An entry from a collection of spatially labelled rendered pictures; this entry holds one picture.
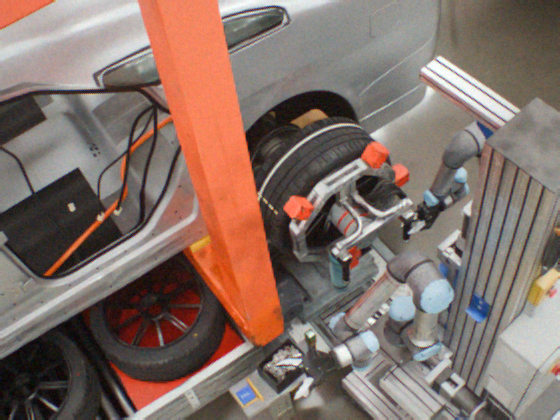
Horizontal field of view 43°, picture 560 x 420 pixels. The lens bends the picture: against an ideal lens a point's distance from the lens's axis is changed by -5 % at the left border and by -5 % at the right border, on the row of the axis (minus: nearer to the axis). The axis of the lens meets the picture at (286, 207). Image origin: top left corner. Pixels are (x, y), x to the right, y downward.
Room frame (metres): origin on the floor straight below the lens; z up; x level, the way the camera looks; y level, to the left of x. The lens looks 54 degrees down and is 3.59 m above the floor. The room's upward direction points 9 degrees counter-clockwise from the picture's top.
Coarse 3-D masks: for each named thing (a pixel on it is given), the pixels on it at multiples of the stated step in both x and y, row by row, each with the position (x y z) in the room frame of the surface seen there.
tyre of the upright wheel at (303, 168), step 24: (336, 120) 2.17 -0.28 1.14; (288, 144) 2.05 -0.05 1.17; (312, 144) 2.02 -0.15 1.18; (336, 144) 2.01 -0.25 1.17; (360, 144) 2.02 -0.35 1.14; (264, 168) 2.00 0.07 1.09; (288, 168) 1.95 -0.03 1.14; (312, 168) 1.91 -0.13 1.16; (264, 192) 1.93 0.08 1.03; (288, 192) 1.85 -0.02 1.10; (264, 216) 1.87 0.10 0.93; (288, 216) 1.81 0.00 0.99; (288, 240) 1.80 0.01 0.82
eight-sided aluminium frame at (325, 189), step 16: (336, 176) 1.88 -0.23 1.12; (352, 176) 1.87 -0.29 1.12; (384, 176) 1.95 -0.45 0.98; (320, 192) 1.82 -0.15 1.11; (336, 192) 1.83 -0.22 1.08; (320, 208) 1.79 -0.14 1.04; (384, 208) 1.95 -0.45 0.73; (304, 224) 1.75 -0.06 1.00; (304, 240) 1.74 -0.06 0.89; (336, 240) 1.89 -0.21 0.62; (304, 256) 1.74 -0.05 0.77; (320, 256) 1.78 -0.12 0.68
